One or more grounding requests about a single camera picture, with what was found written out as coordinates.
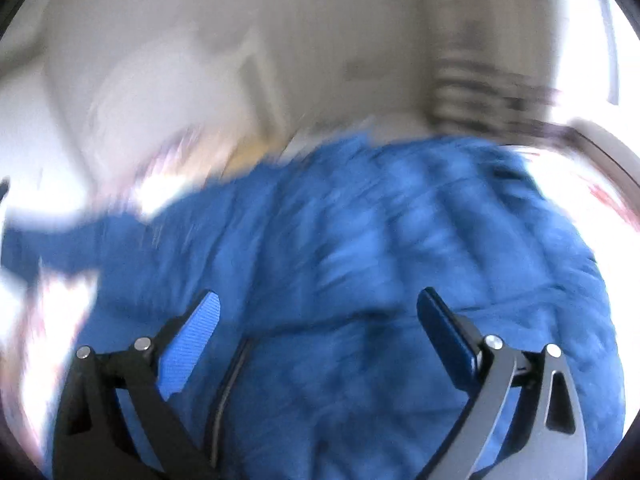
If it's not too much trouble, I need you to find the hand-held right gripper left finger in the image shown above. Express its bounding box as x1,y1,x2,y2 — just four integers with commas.
52,289,221,480

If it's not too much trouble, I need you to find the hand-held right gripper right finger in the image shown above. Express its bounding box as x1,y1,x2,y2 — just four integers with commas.
416,287,589,480

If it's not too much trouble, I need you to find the blue puffer jacket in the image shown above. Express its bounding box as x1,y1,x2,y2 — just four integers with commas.
0,131,627,480

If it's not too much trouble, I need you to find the floral bed sheet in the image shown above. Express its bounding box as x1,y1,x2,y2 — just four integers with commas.
0,125,640,461

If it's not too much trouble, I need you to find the white radiator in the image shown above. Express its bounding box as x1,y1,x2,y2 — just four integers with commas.
427,57,563,133

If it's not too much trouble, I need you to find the white headboard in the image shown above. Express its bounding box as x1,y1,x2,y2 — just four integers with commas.
85,30,286,176

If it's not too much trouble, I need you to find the white window ledge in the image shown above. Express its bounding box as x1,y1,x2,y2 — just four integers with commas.
567,119,640,193

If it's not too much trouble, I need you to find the window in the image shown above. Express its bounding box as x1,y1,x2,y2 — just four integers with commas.
597,0,640,108

